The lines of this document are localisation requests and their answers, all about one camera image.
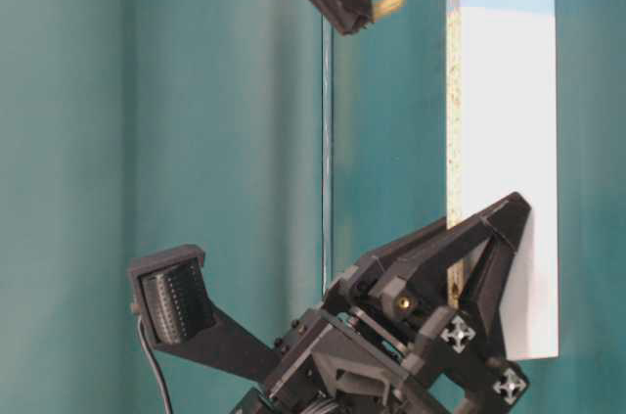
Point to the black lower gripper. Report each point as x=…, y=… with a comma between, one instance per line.
x=328, y=365

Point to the small wooden dowel rod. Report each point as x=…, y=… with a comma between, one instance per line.
x=385, y=8

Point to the white laminated particle board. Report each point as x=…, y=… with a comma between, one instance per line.
x=503, y=80

